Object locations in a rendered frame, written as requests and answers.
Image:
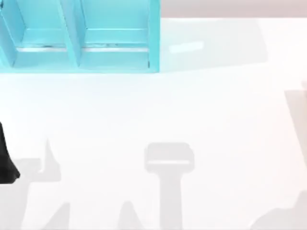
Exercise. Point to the light blue rack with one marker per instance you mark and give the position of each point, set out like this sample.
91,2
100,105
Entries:
115,19

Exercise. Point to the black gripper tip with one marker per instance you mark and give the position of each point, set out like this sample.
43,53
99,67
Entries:
6,165

